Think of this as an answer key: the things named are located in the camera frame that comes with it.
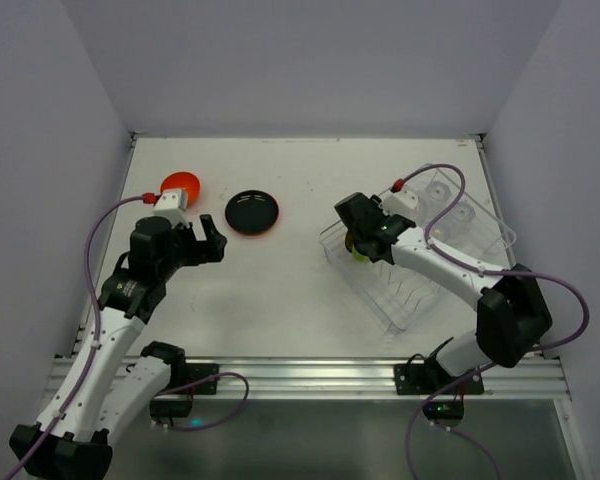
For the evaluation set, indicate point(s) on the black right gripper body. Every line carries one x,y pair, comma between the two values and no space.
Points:
362,240

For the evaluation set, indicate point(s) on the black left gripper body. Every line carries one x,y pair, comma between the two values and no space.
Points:
198,248

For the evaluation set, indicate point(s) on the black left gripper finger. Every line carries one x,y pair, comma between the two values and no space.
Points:
215,242
186,234

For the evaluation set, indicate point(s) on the dark olive plastic plate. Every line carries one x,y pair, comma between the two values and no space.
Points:
349,242

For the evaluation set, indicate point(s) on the green plastic plate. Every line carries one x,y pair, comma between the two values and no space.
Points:
358,256

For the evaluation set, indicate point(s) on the orange plastic plate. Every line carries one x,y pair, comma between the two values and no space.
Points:
253,225

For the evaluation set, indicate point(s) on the black plastic plate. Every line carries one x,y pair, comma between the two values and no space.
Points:
250,202

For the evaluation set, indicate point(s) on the orange plastic bowl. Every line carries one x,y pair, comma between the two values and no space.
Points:
186,181

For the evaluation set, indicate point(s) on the clear plastic cup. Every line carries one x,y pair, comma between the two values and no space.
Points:
461,216
439,192
444,231

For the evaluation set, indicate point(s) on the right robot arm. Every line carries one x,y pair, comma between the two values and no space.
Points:
511,312

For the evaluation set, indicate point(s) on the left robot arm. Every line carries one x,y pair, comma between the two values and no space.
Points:
74,436

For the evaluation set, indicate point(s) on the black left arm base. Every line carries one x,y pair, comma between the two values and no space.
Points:
182,373

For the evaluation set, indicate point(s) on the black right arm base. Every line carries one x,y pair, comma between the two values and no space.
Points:
422,376

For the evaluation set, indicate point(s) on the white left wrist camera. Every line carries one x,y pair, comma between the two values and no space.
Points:
171,203

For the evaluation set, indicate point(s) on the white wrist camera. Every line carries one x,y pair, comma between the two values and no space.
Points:
404,202
171,203

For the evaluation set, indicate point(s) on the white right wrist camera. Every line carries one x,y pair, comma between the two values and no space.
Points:
404,202

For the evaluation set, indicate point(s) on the white wire dish rack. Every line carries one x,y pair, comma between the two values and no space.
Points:
400,298

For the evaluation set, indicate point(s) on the aluminium mounting rail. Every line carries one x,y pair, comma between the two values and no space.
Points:
373,379

